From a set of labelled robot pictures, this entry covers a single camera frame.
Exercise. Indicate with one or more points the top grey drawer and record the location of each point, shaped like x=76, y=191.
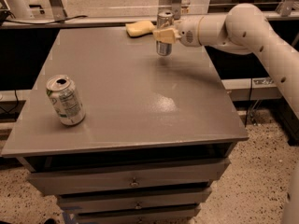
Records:
x=128, y=176

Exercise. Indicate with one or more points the grey drawer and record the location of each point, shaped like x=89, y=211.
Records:
x=135, y=200
x=139, y=216
x=128, y=176

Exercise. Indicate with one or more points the yellow sponge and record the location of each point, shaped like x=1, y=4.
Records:
x=139, y=28

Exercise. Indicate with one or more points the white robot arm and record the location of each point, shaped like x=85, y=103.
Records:
x=261, y=186

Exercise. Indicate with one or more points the silver redbull can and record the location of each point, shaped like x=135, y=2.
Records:
x=165, y=20

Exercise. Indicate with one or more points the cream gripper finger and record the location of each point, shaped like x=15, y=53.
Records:
x=167, y=35

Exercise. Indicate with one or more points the middle grey drawer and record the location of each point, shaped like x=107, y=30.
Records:
x=135, y=200

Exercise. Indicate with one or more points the white pipe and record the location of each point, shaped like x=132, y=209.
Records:
x=20, y=9

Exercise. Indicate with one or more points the bottom grey drawer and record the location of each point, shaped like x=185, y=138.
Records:
x=139, y=216

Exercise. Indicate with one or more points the grey metal rail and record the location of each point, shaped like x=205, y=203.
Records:
x=79, y=21

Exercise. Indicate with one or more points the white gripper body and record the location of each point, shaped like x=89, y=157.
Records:
x=187, y=32

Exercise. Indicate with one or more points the white green 7up can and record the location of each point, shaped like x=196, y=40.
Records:
x=64, y=97

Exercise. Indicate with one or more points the grey drawer cabinet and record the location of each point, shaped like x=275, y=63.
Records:
x=139, y=108

